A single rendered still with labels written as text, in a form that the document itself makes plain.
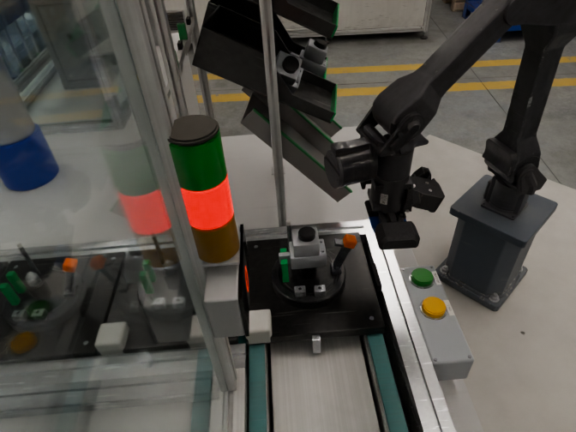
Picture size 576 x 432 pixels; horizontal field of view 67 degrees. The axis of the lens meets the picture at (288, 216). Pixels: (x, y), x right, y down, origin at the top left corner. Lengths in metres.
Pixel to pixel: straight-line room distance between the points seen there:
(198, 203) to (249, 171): 0.89
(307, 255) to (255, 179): 0.56
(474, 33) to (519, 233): 0.38
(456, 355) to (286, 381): 0.28
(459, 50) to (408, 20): 4.24
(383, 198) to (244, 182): 0.65
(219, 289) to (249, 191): 0.77
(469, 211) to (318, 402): 0.44
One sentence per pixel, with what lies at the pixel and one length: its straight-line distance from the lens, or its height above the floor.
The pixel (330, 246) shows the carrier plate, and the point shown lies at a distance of 0.90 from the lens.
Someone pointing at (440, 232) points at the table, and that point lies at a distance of 1.13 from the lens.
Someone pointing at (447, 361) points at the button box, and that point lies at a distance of 0.78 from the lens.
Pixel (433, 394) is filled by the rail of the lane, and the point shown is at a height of 0.96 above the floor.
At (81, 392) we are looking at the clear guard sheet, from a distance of 0.25.
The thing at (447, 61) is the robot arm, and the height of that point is 1.38.
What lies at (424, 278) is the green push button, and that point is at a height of 0.97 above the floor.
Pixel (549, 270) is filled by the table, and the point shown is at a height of 0.86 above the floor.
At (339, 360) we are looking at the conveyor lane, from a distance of 0.81.
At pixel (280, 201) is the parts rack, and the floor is 1.01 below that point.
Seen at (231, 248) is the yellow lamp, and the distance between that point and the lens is 0.48.
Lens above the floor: 1.61
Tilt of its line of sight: 41 degrees down
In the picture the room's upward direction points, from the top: 4 degrees counter-clockwise
